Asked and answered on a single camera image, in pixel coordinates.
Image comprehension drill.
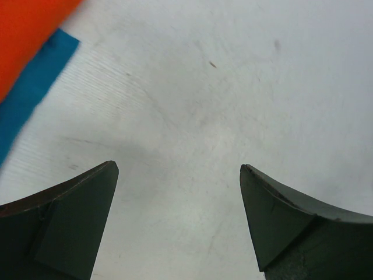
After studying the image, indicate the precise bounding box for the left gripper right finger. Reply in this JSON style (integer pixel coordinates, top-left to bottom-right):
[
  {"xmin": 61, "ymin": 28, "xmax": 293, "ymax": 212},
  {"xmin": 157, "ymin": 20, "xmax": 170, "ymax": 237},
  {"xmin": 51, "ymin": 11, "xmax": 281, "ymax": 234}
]
[{"xmin": 240, "ymin": 164, "xmax": 372, "ymax": 279}]

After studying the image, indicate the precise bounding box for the folded blue t shirt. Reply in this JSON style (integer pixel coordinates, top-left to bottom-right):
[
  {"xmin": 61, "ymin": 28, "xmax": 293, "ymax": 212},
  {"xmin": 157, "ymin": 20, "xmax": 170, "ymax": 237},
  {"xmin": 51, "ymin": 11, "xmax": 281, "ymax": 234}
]
[{"xmin": 1, "ymin": 29, "xmax": 79, "ymax": 163}]

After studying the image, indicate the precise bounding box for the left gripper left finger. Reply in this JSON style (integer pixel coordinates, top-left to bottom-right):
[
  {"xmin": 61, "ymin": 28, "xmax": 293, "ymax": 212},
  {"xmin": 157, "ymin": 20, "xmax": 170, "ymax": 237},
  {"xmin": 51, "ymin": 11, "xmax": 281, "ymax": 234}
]
[{"xmin": 1, "ymin": 161, "xmax": 119, "ymax": 279}]

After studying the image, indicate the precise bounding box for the orange t shirt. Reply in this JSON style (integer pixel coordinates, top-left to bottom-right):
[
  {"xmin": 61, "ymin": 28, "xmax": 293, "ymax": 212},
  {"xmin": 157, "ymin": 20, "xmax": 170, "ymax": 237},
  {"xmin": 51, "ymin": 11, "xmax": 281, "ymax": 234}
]
[{"xmin": 1, "ymin": 0, "xmax": 81, "ymax": 100}]

